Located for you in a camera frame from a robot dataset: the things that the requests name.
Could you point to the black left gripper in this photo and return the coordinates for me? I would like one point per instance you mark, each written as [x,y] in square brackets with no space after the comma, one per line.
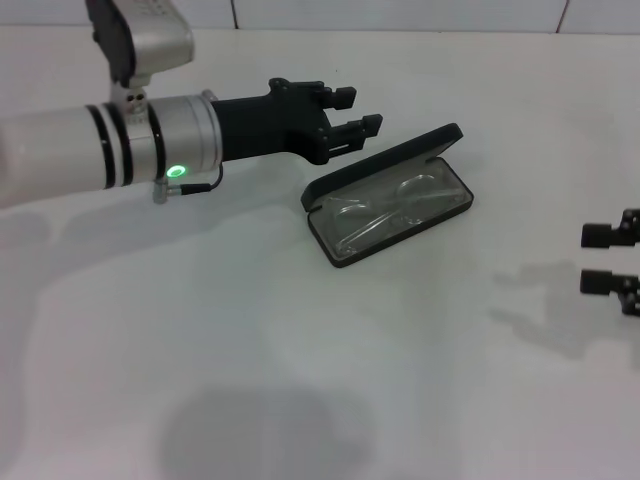
[270,125]

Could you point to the black glasses case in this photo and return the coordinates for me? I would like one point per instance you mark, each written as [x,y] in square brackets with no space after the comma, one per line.
[380,155]

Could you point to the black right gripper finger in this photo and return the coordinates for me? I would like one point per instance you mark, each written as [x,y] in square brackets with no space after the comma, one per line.
[597,281]
[597,236]

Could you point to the clear white rimless glasses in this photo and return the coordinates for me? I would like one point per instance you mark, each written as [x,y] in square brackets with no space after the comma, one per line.
[415,187]

